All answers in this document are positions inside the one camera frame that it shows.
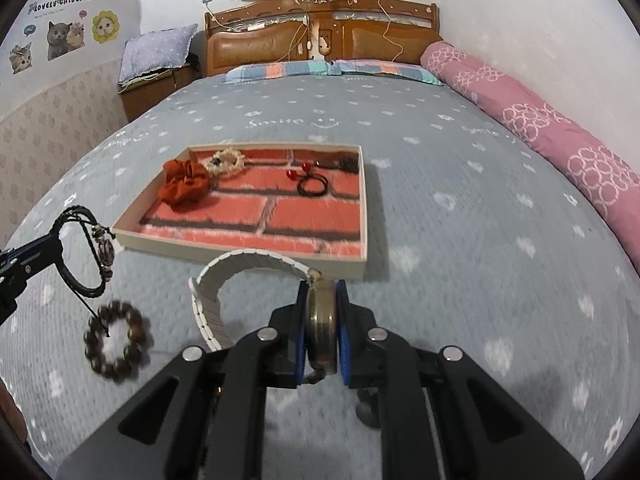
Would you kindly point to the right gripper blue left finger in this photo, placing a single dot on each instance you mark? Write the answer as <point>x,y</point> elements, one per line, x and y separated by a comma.
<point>203,414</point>

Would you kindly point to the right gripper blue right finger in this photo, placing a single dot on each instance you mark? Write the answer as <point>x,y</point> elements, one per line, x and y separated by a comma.
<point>441,415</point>

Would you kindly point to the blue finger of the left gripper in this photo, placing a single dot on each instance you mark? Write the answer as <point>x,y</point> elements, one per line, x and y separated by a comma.
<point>20,264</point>

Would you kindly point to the white band bronze watch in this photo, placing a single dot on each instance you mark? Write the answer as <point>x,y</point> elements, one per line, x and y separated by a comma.
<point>238,290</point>

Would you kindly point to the orange fabric scrunchie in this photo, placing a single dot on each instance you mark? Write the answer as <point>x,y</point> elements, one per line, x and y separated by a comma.
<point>186,181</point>

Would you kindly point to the cream satin scrunchie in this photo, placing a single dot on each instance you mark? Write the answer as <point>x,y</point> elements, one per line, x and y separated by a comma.
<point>225,163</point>

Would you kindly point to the black hair tie red beads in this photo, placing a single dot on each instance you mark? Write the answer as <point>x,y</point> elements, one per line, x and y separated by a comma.
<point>309,183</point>

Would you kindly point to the brown pendant with black cord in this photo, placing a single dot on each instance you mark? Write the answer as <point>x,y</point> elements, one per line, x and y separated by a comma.
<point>346,162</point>

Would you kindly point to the person's left hand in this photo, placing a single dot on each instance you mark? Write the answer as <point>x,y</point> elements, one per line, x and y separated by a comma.
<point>13,414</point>

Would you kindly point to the grey patterned bedspread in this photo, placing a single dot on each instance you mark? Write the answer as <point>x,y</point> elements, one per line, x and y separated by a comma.
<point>474,240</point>

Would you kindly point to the small tabby kitten sticker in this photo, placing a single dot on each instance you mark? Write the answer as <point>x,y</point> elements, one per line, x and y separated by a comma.
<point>20,58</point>

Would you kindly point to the wooden nightstand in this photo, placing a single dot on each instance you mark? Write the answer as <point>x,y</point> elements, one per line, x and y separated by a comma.
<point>145,92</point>

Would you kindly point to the cream tray with brick lining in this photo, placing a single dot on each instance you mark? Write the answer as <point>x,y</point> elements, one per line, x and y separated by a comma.
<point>259,208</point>

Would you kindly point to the yellow flower cat sticker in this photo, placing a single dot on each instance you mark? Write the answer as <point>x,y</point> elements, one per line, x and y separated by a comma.
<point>105,26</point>

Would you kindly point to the lavender dotted cushion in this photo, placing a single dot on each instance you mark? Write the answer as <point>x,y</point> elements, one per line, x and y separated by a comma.
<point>160,50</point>

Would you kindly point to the pink rolled quilt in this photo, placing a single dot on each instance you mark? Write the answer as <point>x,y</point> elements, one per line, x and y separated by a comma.
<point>605,179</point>

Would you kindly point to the plaid pillow left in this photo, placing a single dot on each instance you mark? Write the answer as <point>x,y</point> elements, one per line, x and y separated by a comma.
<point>278,70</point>

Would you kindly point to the plaid pillow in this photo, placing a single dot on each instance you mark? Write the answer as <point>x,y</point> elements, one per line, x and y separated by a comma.
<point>387,68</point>
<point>278,70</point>

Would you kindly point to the plaid pillow right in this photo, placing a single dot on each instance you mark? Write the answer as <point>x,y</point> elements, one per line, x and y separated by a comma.
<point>387,68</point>

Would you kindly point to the wooden leather headboard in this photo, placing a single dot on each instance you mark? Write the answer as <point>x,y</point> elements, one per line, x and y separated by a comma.
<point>327,30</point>

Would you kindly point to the grey cats wall sticker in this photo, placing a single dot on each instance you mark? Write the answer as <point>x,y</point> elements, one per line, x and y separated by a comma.
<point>63,38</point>

